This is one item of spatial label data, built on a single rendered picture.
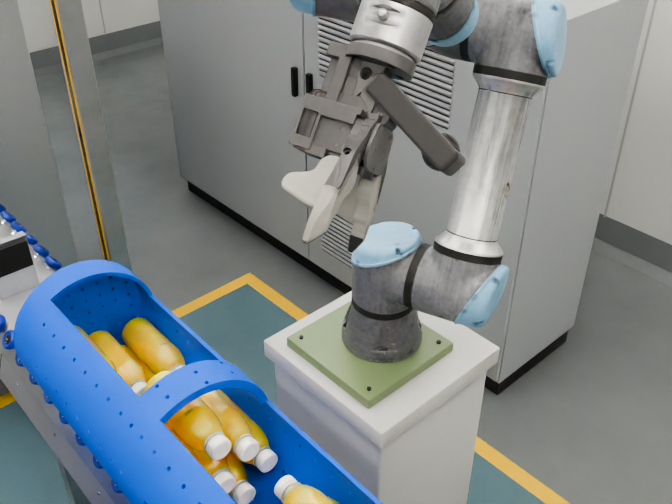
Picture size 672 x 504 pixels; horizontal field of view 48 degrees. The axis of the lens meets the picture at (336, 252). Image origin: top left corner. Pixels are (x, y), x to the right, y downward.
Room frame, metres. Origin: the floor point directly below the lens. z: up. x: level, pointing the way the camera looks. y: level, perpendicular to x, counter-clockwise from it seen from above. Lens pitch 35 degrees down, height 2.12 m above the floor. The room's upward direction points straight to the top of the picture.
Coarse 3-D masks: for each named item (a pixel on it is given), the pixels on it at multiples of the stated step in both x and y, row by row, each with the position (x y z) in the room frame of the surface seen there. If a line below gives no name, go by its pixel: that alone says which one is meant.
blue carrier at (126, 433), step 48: (48, 288) 1.17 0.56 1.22; (96, 288) 1.25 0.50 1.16; (144, 288) 1.27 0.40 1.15; (48, 336) 1.07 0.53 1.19; (192, 336) 1.15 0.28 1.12; (48, 384) 1.02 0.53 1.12; (96, 384) 0.94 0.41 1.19; (192, 384) 0.90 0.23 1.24; (240, 384) 0.94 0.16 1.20; (96, 432) 0.88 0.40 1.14; (144, 432) 0.83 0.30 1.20; (288, 432) 0.92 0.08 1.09; (144, 480) 0.77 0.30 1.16; (192, 480) 0.73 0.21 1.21; (336, 480) 0.83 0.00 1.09
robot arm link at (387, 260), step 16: (384, 224) 1.13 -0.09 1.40; (400, 224) 1.13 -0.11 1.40; (368, 240) 1.08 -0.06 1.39; (384, 240) 1.08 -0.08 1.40; (400, 240) 1.07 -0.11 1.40; (416, 240) 1.07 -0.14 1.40; (352, 256) 1.10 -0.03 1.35; (368, 256) 1.05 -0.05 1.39; (384, 256) 1.04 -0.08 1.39; (400, 256) 1.04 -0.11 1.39; (416, 256) 1.05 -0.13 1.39; (352, 272) 1.09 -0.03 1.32; (368, 272) 1.05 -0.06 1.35; (384, 272) 1.04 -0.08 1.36; (400, 272) 1.03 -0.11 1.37; (352, 288) 1.08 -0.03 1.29; (368, 288) 1.04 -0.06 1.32; (384, 288) 1.03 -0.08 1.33; (400, 288) 1.02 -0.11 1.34; (368, 304) 1.04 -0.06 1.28; (384, 304) 1.04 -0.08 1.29; (400, 304) 1.03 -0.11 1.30
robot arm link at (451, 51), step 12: (300, 0) 0.90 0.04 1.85; (312, 0) 0.89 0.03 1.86; (324, 0) 0.88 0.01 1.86; (336, 0) 0.87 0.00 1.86; (348, 0) 0.87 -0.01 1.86; (360, 0) 0.86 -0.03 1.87; (312, 12) 0.90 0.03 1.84; (324, 12) 0.89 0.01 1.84; (336, 12) 0.88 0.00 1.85; (348, 12) 0.87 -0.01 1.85; (432, 48) 1.18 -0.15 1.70; (444, 48) 1.17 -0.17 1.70; (456, 48) 1.17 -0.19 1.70
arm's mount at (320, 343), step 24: (336, 312) 1.16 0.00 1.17; (288, 336) 1.09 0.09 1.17; (312, 336) 1.09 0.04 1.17; (336, 336) 1.09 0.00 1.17; (432, 336) 1.09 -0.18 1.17; (312, 360) 1.03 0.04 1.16; (336, 360) 1.03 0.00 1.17; (360, 360) 1.03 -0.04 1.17; (408, 360) 1.03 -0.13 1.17; (432, 360) 1.03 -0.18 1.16; (360, 384) 0.96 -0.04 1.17; (384, 384) 0.96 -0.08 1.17
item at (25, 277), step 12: (0, 240) 1.55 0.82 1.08; (12, 240) 1.55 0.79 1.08; (24, 240) 1.56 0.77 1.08; (0, 252) 1.51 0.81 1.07; (12, 252) 1.53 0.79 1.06; (24, 252) 1.55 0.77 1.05; (0, 264) 1.51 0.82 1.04; (12, 264) 1.53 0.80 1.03; (24, 264) 1.54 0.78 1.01; (0, 276) 1.50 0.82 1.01; (12, 276) 1.54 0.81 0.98; (24, 276) 1.55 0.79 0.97; (36, 276) 1.57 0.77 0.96; (0, 288) 1.51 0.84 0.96; (12, 288) 1.53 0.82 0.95; (24, 288) 1.55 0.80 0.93
